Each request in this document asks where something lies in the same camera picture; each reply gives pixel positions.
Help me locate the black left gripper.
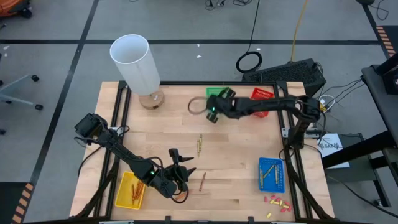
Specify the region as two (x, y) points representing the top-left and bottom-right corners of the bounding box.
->
(162, 156), (197, 193)

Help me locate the white printed paper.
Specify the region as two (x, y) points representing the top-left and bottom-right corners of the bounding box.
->
(316, 133), (351, 169)

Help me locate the black computer tower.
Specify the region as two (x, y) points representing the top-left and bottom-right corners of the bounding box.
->
(241, 58), (327, 97)

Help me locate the white lamp with wooden base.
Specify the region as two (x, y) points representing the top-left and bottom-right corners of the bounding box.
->
(109, 34), (165, 110)

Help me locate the black cable bundle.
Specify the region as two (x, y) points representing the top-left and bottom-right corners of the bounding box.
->
(203, 0), (252, 7)

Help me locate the black floor cable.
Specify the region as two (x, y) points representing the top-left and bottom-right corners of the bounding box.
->
(326, 175), (398, 218)

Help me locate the black table frame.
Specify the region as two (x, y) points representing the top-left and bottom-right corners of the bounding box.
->
(74, 80), (327, 224)

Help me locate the red plastic basket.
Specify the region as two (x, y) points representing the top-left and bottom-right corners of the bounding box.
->
(250, 87), (275, 119)

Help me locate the black hanging cable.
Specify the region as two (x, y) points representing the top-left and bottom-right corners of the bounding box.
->
(235, 0), (263, 74)

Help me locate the yellow plastic basket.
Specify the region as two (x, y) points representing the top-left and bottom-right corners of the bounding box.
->
(114, 170), (147, 210)

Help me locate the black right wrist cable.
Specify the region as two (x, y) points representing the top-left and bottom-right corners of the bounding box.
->
(187, 96), (208, 116)

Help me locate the black side table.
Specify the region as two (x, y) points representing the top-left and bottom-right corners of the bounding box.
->
(322, 52), (398, 208)

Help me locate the yellow hanging cable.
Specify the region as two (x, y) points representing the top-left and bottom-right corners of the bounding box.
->
(290, 0), (309, 63)

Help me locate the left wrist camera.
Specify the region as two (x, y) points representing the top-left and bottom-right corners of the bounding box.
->
(168, 148), (181, 164)

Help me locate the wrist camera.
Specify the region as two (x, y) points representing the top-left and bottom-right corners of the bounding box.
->
(206, 111), (220, 124)
(168, 148), (181, 164)

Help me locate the blue plastic basket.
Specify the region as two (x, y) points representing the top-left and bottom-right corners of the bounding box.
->
(257, 157), (285, 194)

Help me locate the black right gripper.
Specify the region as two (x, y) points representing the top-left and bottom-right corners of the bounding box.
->
(205, 87), (238, 121)

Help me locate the grey office chair base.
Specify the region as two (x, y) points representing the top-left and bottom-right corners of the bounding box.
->
(0, 73), (44, 111)

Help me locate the orange object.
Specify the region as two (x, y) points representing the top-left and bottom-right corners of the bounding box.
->
(0, 0), (32, 18)

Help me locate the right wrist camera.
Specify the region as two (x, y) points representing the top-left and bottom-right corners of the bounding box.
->
(206, 111), (220, 124)

